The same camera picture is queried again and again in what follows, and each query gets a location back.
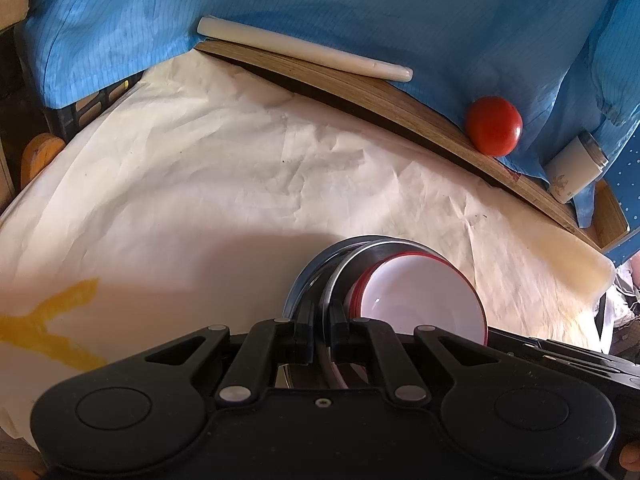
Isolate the person's right hand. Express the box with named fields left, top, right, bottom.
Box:
left=619, top=442, right=640, bottom=472

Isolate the blue polka dot cloth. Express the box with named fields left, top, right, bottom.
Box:
left=602, top=124, right=640, bottom=267

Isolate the white thermos flask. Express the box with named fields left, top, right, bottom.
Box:
left=543, top=130, right=610, bottom=205

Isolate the black plastic crate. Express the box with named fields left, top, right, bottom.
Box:
left=47, top=72, right=144, bottom=139

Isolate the floral red-rimmed ceramic bowl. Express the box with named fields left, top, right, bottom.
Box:
left=357, top=254, right=487, bottom=349

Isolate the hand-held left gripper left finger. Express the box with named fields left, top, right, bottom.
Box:
left=140, top=317, right=317, bottom=408

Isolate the wooden rolling pin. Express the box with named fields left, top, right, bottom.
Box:
left=196, top=15, right=414, bottom=83

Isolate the steel bowl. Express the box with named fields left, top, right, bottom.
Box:
left=321, top=239, right=454, bottom=391

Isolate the medium steel plate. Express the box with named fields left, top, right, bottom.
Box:
left=298, top=237, right=386, bottom=326

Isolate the wooden knob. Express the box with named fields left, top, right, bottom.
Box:
left=21, top=132, right=67, bottom=189

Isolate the large steel plate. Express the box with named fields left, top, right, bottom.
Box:
left=281, top=233, right=386, bottom=324

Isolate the red tomato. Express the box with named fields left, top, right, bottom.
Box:
left=465, top=95, right=524, bottom=158

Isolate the light blue coat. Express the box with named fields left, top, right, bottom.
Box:
left=22, top=0, right=640, bottom=229

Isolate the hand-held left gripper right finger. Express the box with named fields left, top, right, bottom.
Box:
left=329, top=317, right=506, bottom=408

